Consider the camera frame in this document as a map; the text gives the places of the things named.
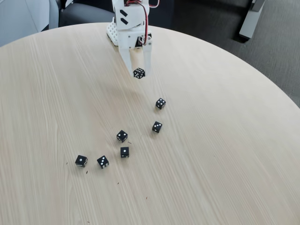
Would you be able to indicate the black office chair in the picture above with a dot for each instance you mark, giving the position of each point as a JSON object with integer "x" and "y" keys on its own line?
{"x": 82, "y": 14}

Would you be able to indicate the white storage cabinet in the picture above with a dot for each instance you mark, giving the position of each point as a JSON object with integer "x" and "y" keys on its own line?
{"x": 18, "y": 18}

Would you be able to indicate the black die with white pips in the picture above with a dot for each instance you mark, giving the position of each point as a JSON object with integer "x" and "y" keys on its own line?
{"x": 102, "y": 161}
{"x": 157, "y": 127}
{"x": 81, "y": 160}
{"x": 122, "y": 136}
{"x": 160, "y": 103}
{"x": 124, "y": 152}
{"x": 138, "y": 73}

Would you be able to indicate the grey metal desk leg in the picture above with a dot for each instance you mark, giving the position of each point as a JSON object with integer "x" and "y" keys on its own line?
{"x": 248, "y": 23}

